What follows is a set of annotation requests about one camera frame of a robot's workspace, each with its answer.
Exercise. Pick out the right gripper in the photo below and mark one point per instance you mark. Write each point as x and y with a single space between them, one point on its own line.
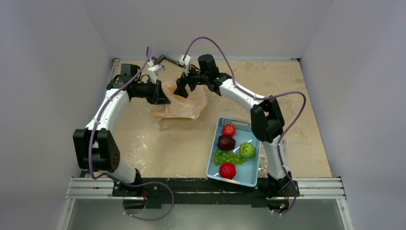
187 81

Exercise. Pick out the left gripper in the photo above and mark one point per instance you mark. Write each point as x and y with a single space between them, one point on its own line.
158 97

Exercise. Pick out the orange banana print plastic bag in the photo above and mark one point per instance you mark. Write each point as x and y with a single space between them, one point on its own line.
179 107

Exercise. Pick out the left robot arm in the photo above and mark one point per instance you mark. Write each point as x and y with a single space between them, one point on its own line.
95 147

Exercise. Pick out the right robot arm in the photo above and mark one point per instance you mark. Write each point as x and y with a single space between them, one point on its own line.
267 122

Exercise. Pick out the small red fake apple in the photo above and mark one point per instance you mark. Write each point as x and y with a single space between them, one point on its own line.
228 130

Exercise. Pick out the dark purple fake fruit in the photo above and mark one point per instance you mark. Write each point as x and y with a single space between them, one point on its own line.
226 143

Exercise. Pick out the green fake grape bunch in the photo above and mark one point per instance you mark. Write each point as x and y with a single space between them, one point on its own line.
221 157

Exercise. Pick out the green fake fruit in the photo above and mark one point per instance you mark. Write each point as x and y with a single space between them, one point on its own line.
247 150

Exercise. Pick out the large red fake apple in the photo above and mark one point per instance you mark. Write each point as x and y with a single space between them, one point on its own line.
227 170

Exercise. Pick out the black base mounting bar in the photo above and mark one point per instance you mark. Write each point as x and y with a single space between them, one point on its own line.
155 192

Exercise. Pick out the light blue plastic basket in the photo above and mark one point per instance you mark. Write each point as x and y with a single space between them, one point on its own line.
247 173

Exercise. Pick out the clear plastic screw box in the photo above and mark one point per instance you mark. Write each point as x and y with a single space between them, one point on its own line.
288 155

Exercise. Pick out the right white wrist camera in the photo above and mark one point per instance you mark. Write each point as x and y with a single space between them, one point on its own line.
184 61

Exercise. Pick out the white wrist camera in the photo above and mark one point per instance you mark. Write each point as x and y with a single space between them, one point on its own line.
153 71
184 61

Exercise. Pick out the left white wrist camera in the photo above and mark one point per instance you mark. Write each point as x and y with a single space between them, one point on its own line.
153 71

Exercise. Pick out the black metal crank handle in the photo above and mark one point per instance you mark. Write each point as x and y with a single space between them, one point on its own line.
161 58

